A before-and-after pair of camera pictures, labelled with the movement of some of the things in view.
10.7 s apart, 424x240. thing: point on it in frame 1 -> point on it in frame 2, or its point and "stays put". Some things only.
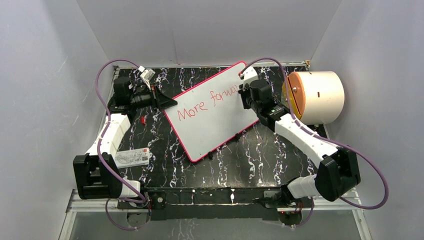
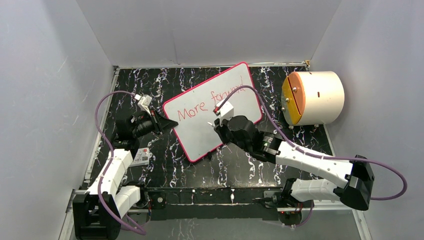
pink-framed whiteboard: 209,112 stays put
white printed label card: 132,158 stays put
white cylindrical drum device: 316,97 stays put
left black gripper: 161,101 -> 159,123
